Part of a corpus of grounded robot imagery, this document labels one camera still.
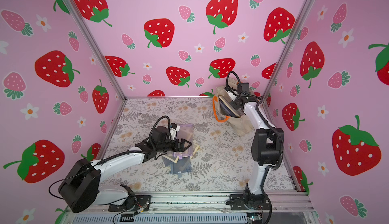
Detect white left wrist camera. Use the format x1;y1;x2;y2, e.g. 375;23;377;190
169;123;180;140

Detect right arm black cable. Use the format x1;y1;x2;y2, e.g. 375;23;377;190
225;71;285;170

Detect purple mesh pouch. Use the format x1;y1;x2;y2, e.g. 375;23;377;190
172;124;197;160

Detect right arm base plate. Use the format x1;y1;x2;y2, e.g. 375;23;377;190
225;194;270;210

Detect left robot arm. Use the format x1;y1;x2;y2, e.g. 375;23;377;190
58;124;192;213

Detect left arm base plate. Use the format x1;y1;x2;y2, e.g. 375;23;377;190
108;195;152;212

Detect grey-blue mesh pouch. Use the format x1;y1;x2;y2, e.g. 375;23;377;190
163;156;192;177

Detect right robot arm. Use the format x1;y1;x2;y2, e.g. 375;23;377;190
225;82;284;209

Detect aluminium front rail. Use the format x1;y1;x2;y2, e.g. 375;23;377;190
58;191;320;224

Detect cream mesh pouch front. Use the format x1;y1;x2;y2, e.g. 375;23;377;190
218;96;244;118

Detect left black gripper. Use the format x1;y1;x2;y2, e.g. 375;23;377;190
156;138;192;154

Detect cream trim pouch underneath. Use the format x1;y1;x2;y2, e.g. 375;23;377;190
190;140;200;159

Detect beige canvas bag orange handles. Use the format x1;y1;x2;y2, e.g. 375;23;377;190
212;79;263;136

